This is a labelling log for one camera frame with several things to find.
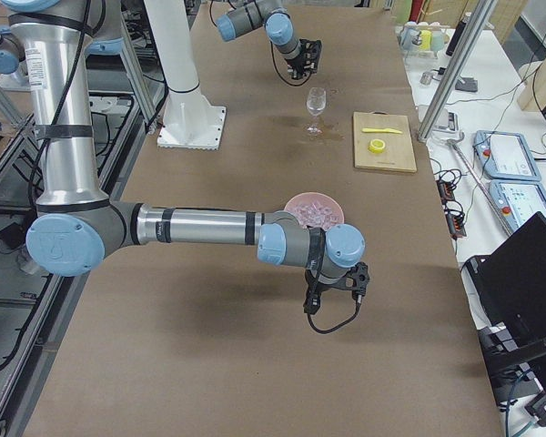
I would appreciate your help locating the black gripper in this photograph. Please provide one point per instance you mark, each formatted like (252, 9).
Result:
(297, 65)
(317, 289)

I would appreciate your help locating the clear wine glass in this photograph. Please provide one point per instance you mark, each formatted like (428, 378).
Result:
(316, 104)

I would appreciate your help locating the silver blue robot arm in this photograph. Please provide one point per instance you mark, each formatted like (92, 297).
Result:
(274, 18)
(78, 225)

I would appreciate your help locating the pink bowl of ice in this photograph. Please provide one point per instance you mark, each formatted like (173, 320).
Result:
(315, 210)

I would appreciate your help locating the yellow plastic knife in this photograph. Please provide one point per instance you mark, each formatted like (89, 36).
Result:
(386, 130)

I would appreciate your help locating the rack of pastel cups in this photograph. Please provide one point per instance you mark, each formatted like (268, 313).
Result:
(423, 39)

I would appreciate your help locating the bamboo cutting board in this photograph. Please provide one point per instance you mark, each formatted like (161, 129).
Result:
(399, 154)

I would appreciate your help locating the black power strip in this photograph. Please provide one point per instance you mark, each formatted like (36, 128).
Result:
(452, 209)

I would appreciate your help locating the dark grey folded cloth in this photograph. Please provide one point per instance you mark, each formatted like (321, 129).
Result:
(467, 84)

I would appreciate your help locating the black monitor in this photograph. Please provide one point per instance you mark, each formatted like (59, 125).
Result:
(511, 283)

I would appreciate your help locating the upper blue teach pendant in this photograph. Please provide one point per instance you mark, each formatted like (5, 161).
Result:
(505, 155)

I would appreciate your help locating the blue teach pendant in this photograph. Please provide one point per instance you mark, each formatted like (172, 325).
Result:
(517, 200)
(505, 155)

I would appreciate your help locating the lower blue teach pendant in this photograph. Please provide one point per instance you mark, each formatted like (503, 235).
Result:
(517, 200)

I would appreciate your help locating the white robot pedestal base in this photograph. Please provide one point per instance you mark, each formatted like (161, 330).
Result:
(189, 120)

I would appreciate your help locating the aluminium frame post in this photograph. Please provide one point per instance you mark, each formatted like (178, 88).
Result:
(468, 38)

